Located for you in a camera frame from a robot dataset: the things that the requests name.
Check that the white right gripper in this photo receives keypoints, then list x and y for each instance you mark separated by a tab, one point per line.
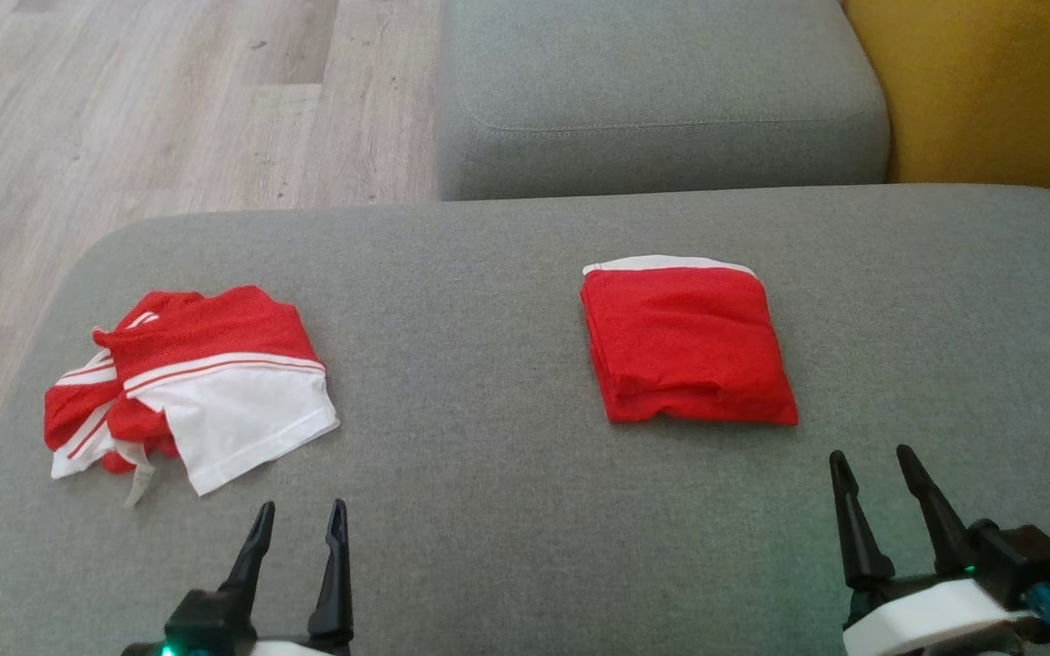
926	620

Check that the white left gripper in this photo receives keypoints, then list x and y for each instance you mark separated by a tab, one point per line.
206	624

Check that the red and white basketball jersey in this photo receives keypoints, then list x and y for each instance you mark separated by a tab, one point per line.
233	410

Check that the red white-striped basketball shorts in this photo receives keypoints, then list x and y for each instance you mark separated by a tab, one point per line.
689	346

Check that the large yellow sofa back cushion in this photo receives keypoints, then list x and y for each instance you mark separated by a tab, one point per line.
999	82

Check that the grey sofa seat cushion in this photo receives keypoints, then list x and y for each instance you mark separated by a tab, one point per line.
662	91

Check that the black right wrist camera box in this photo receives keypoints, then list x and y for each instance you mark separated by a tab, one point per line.
1022	556

